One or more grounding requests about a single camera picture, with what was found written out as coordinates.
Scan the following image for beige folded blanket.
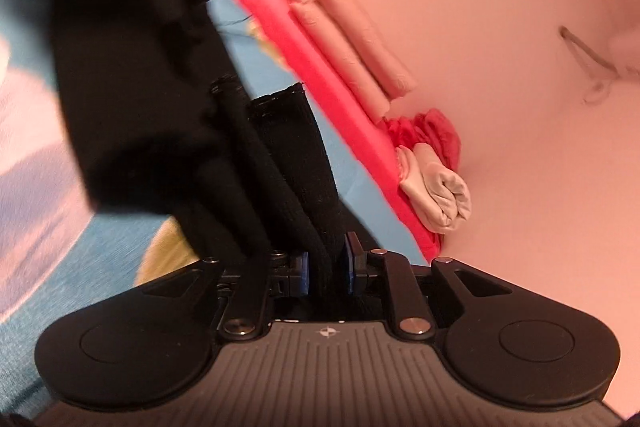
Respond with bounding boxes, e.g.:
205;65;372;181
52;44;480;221
395;144;474;236

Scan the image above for blue floral bed sheet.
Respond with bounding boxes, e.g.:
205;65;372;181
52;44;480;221
0;0;432;410

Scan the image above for black pants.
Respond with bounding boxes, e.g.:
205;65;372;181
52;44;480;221
50;0;393;290

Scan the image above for red bed sheet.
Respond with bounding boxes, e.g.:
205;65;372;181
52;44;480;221
207;0;447;262

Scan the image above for red crumpled cloth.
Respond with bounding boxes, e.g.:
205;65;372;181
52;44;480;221
381;107;464;174

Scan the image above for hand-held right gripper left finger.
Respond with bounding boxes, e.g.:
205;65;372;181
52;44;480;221
149;251;311;341

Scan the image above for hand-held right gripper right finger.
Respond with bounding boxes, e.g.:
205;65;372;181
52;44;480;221
341;232;513;341

